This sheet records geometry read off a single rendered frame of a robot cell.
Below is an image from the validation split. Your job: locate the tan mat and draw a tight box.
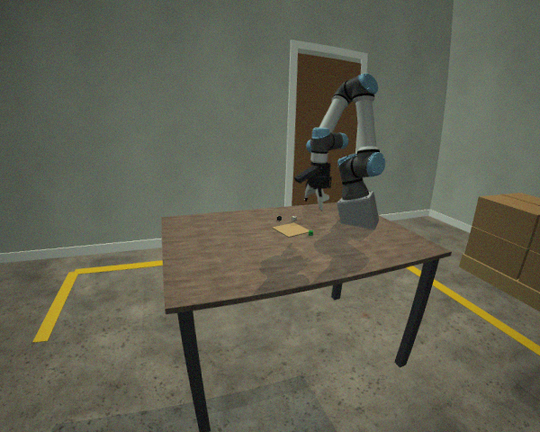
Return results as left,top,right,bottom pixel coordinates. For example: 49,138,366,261
273,223,309,238

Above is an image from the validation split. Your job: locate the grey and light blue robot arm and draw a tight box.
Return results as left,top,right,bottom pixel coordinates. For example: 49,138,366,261
306,73,385,201

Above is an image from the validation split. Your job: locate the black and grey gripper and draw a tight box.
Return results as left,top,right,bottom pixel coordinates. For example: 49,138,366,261
304,161,331,212

